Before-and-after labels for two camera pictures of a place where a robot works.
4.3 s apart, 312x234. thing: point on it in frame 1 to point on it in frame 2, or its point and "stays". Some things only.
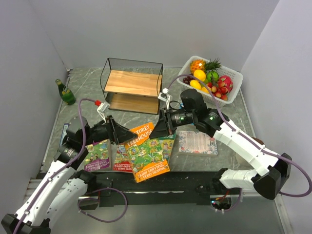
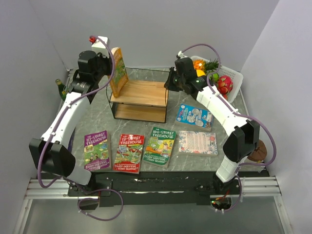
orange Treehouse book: x=149 y=157 to x=119 y=77
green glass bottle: x=66 y=94 stays
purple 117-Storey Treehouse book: x=98 y=156 stays
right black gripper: x=165 y=126 to x=168 y=85
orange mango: x=200 y=74 stays
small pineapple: x=205 y=66 stays
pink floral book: x=196 y=142 stays
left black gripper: x=116 y=133 to x=108 y=62
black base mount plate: x=171 y=188 stays
